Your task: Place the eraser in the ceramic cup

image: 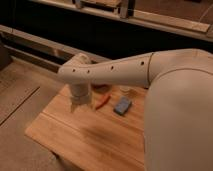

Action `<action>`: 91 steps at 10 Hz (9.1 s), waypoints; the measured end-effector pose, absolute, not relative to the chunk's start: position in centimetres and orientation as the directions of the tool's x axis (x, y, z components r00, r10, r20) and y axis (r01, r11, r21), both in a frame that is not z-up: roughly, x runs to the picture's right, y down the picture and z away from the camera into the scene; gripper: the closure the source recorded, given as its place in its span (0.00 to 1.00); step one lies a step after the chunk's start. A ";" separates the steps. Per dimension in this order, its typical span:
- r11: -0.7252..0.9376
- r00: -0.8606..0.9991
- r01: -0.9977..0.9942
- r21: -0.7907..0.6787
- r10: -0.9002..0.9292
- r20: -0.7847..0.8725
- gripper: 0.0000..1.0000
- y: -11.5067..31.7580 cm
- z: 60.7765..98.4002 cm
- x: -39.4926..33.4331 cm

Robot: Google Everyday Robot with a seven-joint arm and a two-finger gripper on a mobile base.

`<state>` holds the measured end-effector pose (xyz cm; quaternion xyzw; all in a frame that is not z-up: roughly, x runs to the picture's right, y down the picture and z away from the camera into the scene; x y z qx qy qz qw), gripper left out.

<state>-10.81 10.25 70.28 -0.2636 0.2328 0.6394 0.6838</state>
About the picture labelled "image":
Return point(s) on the blue sponge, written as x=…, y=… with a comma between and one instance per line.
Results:
x=122, y=105

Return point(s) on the red chili pepper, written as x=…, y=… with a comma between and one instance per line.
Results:
x=102, y=101

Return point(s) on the dark purple bowl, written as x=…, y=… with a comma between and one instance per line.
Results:
x=100, y=88

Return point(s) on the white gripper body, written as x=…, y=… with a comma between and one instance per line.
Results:
x=80, y=94

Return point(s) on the white ceramic cup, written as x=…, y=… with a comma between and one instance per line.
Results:
x=127, y=91

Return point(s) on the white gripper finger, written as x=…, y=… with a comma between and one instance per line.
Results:
x=72, y=108

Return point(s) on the wooden table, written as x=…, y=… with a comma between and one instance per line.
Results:
x=94, y=140

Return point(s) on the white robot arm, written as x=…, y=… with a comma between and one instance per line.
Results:
x=178, y=108

